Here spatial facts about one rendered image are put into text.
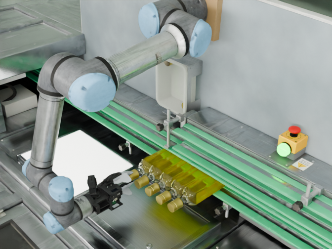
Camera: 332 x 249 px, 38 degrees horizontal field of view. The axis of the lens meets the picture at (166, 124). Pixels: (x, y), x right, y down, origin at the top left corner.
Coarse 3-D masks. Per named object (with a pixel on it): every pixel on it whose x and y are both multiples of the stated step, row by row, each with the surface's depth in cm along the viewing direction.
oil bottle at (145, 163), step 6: (162, 150) 186; (150, 156) 182; (156, 156) 182; (162, 156) 182; (168, 156) 183; (144, 162) 179; (150, 162) 179; (156, 162) 179; (144, 168) 178; (144, 174) 179
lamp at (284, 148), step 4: (280, 144) 157; (284, 144) 156; (288, 144) 156; (280, 148) 156; (284, 148) 155; (288, 148) 155; (280, 152) 156; (284, 152) 155; (288, 152) 155; (284, 156) 157
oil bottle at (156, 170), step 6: (174, 156) 182; (162, 162) 179; (168, 162) 179; (174, 162) 179; (180, 162) 180; (150, 168) 176; (156, 168) 175; (162, 168) 175; (168, 168) 176; (156, 174) 174; (156, 180) 175
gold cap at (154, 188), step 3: (153, 183) 170; (156, 183) 169; (150, 186) 168; (153, 186) 168; (156, 186) 168; (159, 186) 169; (147, 189) 167; (150, 189) 167; (153, 189) 167; (156, 189) 168; (159, 189) 169; (147, 192) 168; (150, 192) 167; (153, 192) 167; (156, 192) 169; (147, 195) 169; (150, 195) 167
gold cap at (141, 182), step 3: (141, 177) 172; (144, 177) 172; (147, 177) 173; (135, 180) 171; (138, 180) 171; (141, 180) 171; (144, 180) 172; (147, 180) 172; (135, 183) 172; (138, 183) 170; (141, 183) 171; (144, 183) 171; (147, 183) 173; (138, 186) 171; (141, 186) 171
